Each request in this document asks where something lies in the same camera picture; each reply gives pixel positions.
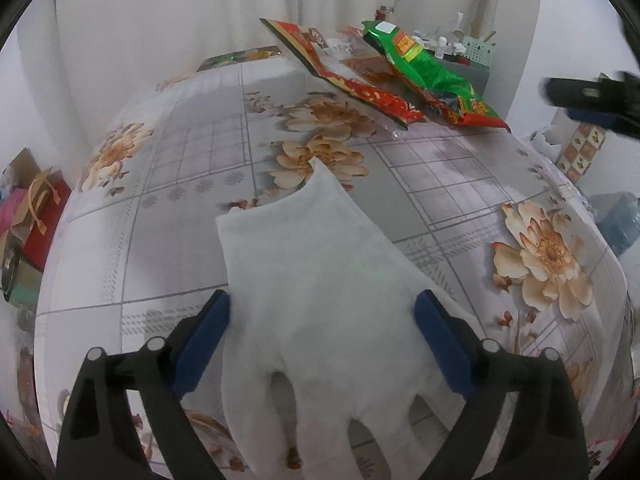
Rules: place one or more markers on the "colourful flat packets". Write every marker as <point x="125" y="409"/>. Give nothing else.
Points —
<point x="250" y="54"/>

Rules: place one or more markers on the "white plastic bag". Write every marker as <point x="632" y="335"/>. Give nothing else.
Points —
<point x="547" y="140"/>

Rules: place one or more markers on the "magenta bag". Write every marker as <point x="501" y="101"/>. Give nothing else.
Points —
<point x="12" y="207"/>

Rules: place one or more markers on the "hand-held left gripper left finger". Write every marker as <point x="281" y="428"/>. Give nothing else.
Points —
<point x="202" y="345"/>

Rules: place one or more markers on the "white curtain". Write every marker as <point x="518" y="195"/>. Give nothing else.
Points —
<point x="150" y="35"/>

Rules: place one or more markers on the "green plastic basket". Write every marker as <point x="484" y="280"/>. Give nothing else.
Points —
<point x="480" y="50"/>

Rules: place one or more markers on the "white glove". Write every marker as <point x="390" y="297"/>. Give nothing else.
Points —
<point x="325" y="300"/>

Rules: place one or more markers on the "floral tablecloth table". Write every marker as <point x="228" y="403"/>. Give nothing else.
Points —
<point x="425" y="200"/>

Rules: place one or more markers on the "teal box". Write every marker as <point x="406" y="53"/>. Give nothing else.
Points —
<point x="27" y="285"/>

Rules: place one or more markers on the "patterned tall box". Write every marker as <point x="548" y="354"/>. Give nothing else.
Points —
<point x="580" y="152"/>

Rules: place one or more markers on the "red gift bag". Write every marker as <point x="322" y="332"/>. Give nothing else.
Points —
<point x="50" y="210"/>

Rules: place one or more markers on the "metal pot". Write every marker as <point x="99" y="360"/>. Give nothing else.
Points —
<point x="7" y="277"/>

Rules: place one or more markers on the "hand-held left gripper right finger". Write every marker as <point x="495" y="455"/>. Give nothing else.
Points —
<point x="442" y="345"/>

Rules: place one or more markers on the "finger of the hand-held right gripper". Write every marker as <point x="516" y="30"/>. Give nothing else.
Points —
<point x="565" y="91"/>

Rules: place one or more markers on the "grey cabinet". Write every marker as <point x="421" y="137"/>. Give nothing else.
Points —
<point x="475" y="77"/>

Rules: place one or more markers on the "green snack packet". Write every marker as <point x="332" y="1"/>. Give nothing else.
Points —
<point x="425" y="70"/>

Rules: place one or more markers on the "red snack packet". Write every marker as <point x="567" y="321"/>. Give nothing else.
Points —
<point x="370" y="92"/>

